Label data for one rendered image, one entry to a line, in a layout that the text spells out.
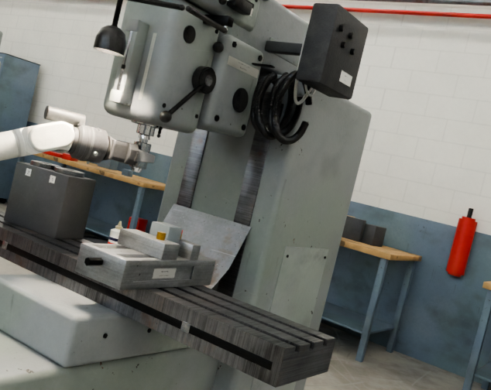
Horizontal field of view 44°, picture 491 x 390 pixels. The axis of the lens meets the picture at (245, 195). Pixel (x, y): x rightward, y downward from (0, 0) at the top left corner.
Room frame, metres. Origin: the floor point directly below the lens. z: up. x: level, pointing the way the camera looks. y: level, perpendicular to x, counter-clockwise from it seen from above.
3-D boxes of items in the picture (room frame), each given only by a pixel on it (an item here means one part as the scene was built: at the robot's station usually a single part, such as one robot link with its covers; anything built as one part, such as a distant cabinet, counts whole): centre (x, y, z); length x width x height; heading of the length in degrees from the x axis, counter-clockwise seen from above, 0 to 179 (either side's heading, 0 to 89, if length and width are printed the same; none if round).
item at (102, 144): (1.59, 0.37, 1.22); 0.13 x 0.12 x 0.10; 34
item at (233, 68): (1.80, 0.19, 1.47); 0.24 x 0.19 x 0.26; 56
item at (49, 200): (1.87, 0.58, 1.03); 0.22 x 0.12 x 0.20; 63
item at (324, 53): (1.70, -0.15, 1.62); 0.20 x 0.09 x 0.21; 146
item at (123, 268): (1.53, 0.19, 0.98); 0.35 x 0.15 x 0.11; 148
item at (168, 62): (1.64, 0.30, 1.47); 0.21 x 0.19 x 0.32; 56
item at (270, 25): (2.05, 0.02, 1.66); 0.80 x 0.23 x 0.20; 146
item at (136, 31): (1.55, 0.36, 1.45); 0.04 x 0.04 x 0.21; 56
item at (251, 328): (1.64, 0.30, 0.89); 1.24 x 0.23 x 0.08; 56
